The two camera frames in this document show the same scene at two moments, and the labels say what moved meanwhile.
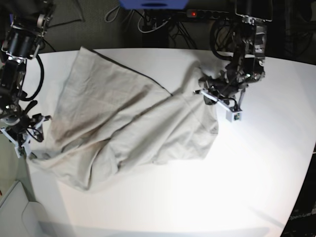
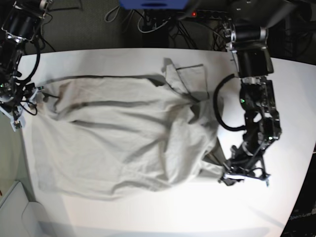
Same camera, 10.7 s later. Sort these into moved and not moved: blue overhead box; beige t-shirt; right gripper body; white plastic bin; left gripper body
Moved: beige t-shirt; left gripper body; right gripper body
Not moved: blue overhead box; white plastic bin
